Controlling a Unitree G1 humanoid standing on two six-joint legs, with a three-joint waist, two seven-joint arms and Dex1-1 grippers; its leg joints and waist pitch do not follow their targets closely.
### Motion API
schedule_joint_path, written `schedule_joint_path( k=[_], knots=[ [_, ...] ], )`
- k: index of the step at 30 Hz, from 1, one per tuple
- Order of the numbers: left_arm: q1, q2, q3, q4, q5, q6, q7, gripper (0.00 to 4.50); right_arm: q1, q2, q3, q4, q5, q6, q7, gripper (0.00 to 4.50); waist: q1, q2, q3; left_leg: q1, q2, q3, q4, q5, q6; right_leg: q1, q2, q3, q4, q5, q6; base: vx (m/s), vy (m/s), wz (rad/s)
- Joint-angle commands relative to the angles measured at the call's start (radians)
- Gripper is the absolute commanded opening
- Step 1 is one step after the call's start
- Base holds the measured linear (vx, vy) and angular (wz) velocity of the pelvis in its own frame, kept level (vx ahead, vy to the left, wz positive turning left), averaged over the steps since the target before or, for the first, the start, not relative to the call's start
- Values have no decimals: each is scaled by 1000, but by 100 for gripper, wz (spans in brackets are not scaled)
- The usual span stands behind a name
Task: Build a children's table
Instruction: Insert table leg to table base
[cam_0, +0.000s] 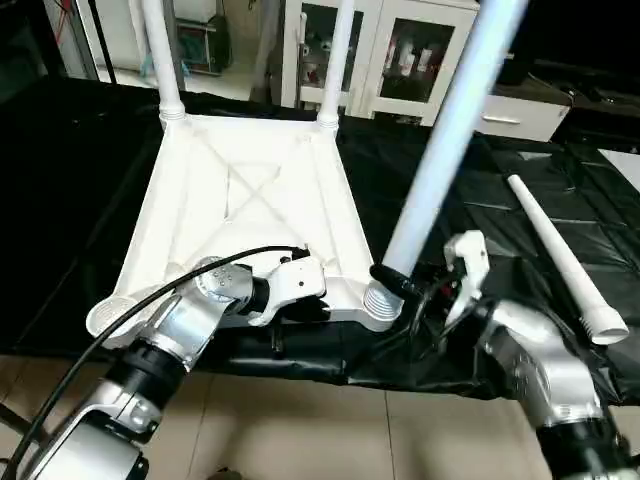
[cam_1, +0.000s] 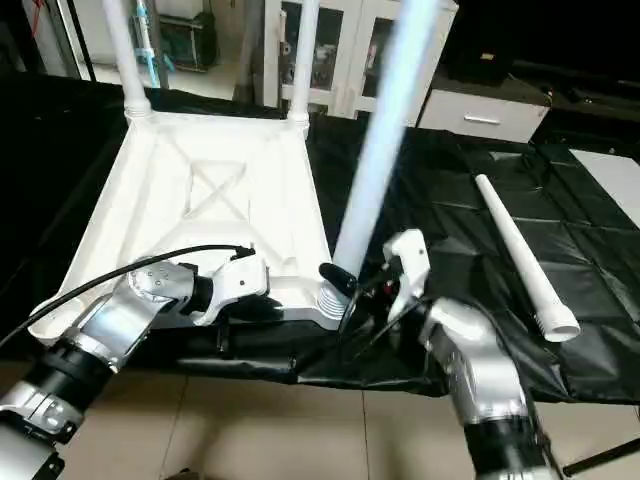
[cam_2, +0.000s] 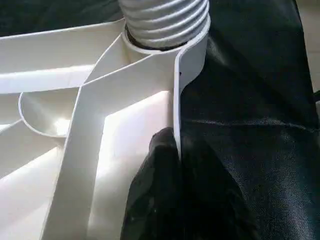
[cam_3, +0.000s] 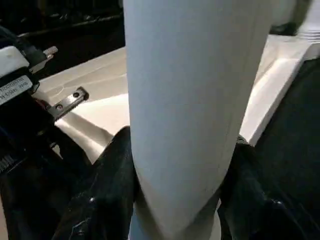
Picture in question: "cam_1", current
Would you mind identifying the white flat board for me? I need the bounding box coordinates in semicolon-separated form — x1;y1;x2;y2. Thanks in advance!
570;148;640;227

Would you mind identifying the black tripod leg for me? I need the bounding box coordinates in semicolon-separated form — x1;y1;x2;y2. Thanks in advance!
563;438;640;477

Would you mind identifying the light blue stand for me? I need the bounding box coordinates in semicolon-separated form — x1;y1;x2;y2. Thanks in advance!
133;0;169;87

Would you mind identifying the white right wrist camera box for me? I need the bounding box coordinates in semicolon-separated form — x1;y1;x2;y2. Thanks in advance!
383;230;432;317

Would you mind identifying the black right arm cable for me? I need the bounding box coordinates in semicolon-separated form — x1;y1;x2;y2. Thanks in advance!
335;275;433;363

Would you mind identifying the black work mat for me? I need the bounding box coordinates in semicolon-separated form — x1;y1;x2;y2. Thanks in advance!
0;75;640;406

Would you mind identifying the white drawer unit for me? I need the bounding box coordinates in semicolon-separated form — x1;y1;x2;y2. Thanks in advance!
415;88;552;144

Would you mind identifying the white plastic table top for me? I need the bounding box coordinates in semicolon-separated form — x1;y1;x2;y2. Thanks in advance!
28;108;357;347

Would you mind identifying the white glass door cabinet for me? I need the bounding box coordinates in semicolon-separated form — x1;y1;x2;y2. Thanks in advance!
263;0;460;121

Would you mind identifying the white plastic table leg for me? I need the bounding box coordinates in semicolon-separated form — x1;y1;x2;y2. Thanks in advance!
100;0;154;120
316;0;442;327
474;174;582;344
288;0;322;127

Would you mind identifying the dark low sideboard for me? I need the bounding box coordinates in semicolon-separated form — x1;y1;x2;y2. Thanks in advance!
445;0;640;136

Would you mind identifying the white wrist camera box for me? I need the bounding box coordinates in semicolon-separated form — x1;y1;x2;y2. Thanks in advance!
195;250;272;327
383;230;432;317

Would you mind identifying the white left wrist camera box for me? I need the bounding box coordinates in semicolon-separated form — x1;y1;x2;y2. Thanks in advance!
195;250;272;327

